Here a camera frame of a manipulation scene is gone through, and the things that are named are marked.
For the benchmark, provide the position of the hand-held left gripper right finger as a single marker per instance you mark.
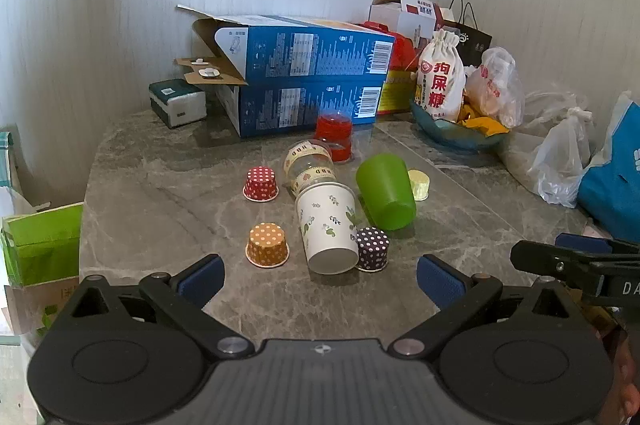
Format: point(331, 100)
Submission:
point(442, 281)

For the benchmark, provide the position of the red dotted cupcake liner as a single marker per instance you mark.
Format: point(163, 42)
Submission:
point(261, 186)

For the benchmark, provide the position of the clear plastic bag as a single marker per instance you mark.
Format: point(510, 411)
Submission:
point(525, 140)

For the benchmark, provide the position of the green plastic cup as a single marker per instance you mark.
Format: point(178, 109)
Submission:
point(387, 190)

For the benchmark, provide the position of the dark purple dotted cupcake liner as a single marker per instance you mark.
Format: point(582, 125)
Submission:
point(372, 250)

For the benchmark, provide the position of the red transparent plastic cup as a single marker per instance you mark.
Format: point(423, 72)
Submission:
point(334, 132)

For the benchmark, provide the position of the brown cardboard box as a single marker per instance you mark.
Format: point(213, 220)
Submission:
point(30, 305)

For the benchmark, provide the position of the orange dotted cupcake liner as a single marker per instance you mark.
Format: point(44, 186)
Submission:
point(267, 247)

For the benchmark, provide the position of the blue carton with cardboard flap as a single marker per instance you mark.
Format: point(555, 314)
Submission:
point(300, 107)

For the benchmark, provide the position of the yellow snack packet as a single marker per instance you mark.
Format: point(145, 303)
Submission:
point(482, 125)

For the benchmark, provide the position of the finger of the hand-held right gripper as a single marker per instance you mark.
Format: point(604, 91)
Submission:
point(550, 262)
point(585, 244)

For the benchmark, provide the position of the blue shopping bag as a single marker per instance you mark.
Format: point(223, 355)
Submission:
point(612, 190)

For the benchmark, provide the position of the clear glass jar with tape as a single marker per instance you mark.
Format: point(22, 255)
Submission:
point(307, 165)

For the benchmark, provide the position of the blue glass bowl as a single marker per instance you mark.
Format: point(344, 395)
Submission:
point(450, 135)

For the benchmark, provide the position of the white knotted plastic bag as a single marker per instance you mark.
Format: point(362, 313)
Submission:
point(562, 165)

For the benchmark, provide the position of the red and yellow box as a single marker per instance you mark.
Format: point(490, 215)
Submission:
point(401, 60)

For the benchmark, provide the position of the teal striped bag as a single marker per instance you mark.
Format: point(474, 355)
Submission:
point(6, 160)

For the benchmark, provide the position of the white floral paper cup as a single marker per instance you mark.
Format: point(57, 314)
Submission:
point(327, 225)

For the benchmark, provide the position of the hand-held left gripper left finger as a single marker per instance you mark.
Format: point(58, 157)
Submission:
point(202, 281)

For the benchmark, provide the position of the blue carton with open flaps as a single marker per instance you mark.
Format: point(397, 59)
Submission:
point(310, 52)

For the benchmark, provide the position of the yellow cupcake liner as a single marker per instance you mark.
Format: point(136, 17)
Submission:
point(421, 185)

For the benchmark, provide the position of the green box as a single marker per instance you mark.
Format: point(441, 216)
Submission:
point(42, 245)

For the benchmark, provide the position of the green and white tissue pack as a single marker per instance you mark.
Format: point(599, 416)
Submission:
point(177, 105)

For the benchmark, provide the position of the white cardboard box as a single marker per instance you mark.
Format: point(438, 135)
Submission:
point(395, 15)

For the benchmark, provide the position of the black paper bag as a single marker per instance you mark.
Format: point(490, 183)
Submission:
point(475, 42)

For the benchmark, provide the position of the plastic bag with orange snack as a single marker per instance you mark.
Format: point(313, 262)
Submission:
point(495, 90)

